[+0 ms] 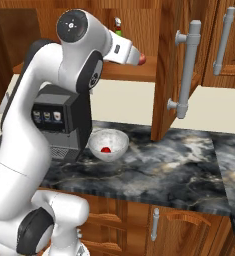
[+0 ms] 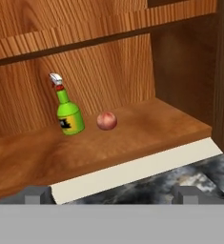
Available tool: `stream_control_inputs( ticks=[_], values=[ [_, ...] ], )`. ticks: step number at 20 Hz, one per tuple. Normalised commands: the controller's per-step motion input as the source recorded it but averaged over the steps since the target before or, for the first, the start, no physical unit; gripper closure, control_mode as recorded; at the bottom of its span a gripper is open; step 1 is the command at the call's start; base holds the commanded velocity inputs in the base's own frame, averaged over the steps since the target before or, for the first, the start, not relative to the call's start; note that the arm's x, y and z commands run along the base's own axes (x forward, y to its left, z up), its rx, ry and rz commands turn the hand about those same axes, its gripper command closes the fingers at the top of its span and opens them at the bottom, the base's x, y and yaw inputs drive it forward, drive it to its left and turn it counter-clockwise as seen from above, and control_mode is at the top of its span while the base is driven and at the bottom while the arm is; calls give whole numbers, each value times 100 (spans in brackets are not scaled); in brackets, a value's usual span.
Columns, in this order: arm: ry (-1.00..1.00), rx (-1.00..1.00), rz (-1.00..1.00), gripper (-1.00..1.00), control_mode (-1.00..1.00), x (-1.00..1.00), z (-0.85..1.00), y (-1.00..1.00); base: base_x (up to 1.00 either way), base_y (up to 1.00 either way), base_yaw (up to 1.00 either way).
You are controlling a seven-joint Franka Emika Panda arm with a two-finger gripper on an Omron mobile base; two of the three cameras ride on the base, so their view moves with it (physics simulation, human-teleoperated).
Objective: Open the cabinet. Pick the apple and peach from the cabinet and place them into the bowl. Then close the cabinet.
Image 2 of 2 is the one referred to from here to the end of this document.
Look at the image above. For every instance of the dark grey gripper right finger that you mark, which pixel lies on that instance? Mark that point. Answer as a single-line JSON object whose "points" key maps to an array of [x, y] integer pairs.
{"points": [[188, 194]]}

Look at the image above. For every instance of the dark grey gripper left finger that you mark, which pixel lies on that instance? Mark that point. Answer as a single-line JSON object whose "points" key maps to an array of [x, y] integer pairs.
{"points": [[34, 194]]}

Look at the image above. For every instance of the pink peach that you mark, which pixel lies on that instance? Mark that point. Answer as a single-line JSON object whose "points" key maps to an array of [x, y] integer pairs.
{"points": [[106, 120]]}

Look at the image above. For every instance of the wooden cabinet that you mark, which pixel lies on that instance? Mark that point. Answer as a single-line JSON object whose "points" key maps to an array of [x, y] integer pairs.
{"points": [[100, 95]]}

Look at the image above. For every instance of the green spray bottle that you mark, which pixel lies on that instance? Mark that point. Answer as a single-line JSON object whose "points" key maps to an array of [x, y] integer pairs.
{"points": [[69, 114]]}

